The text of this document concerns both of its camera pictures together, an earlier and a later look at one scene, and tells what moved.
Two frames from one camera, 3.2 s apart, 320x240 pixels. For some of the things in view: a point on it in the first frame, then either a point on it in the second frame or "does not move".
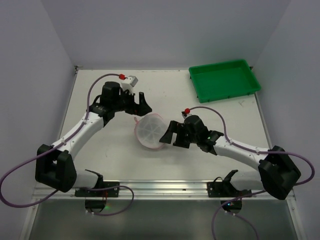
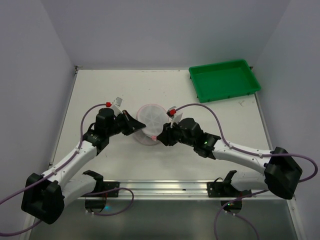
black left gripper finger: (138, 110) to (130, 124)
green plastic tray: (223, 80) does not move
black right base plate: (225, 189) does not move
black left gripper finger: (143, 102) to (132, 125)
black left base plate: (113, 192) does not move
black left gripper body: (135, 105) to (127, 123)
